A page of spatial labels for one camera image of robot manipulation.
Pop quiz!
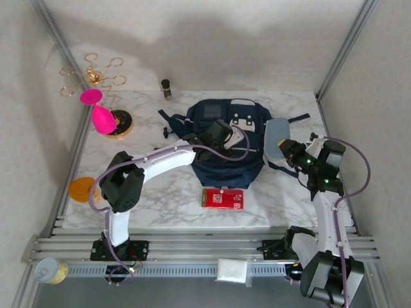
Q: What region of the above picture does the orange round object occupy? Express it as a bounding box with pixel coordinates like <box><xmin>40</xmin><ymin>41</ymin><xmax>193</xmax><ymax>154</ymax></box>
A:
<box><xmin>67</xmin><ymin>176</ymin><xmax>97</xmax><ymax>203</ymax></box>

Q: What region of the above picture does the navy blue backpack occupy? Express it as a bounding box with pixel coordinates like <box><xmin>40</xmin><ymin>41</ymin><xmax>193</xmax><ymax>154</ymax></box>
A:
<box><xmin>157</xmin><ymin>98</ymin><xmax>311</xmax><ymax>190</ymax></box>

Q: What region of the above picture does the gold wire glass stand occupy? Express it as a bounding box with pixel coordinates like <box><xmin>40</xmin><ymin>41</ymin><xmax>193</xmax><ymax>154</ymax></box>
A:
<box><xmin>59</xmin><ymin>52</ymin><xmax>135</xmax><ymax>139</ymax></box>

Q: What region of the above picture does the grey blue pencil case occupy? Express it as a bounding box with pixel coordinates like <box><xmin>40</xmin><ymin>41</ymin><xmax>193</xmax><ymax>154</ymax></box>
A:
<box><xmin>263</xmin><ymin>117</ymin><xmax>292</xmax><ymax>161</ymax></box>

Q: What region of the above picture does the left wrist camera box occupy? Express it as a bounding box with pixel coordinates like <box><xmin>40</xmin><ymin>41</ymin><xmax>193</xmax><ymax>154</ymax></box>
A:
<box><xmin>223</xmin><ymin>126</ymin><xmax>245</xmax><ymax>150</ymax></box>

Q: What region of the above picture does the pink goblet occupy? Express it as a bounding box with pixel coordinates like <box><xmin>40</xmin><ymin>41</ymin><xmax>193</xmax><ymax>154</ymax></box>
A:
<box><xmin>79</xmin><ymin>89</ymin><xmax>117</xmax><ymax>135</ymax></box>

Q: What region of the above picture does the aluminium rail frame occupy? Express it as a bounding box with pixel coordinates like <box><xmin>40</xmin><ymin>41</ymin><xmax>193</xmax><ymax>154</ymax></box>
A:
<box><xmin>21</xmin><ymin>216</ymin><xmax>381</xmax><ymax>266</ymax></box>

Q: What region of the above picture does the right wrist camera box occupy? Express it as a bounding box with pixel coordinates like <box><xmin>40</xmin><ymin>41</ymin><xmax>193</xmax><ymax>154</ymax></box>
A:
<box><xmin>305</xmin><ymin>132</ymin><xmax>326</xmax><ymax>155</ymax></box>

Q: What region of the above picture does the tin can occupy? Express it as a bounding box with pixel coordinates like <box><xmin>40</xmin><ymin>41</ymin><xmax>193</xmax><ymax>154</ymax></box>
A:
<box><xmin>34</xmin><ymin>257</ymin><xmax>69</xmax><ymax>286</ymax></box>

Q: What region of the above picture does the red packet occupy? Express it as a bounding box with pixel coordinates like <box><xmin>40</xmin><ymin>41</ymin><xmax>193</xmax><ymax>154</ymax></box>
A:
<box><xmin>201</xmin><ymin>187</ymin><xmax>244</xmax><ymax>211</ymax></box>

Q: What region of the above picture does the aluminium frame post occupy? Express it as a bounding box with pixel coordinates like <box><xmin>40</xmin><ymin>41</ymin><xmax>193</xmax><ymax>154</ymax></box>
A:
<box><xmin>30</xmin><ymin>0</ymin><xmax>94</xmax><ymax>113</ymax></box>
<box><xmin>316</xmin><ymin>0</ymin><xmax>381</xmax><ymax>100</ymax></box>

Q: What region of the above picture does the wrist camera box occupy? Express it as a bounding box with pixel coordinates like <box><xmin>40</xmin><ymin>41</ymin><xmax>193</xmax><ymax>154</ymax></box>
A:
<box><xmin>223</xmin><ymin>126</ymin><xmax>245</xmax><ymax>150</ymax></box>
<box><xmin>305</xmin><ymin>132</ymin><xmax>326</xmax><ymax>155</ymax></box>

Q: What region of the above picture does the slotted grey cable tray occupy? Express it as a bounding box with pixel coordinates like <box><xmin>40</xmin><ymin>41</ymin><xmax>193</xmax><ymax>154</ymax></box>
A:
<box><xmin>66</xmin><ymin>263</ymin><xmax>286</xmax><ymax>277</ymax></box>

